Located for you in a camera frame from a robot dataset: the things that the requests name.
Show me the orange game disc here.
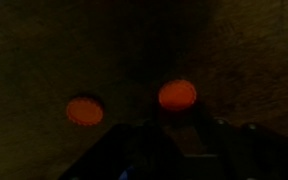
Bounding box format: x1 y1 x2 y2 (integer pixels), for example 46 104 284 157
158 80 197 111
66 97 104 126

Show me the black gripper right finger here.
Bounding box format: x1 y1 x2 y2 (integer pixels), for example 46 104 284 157
192 103 288 180

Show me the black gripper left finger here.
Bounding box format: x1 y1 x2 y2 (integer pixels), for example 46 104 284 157
58 124 183 180

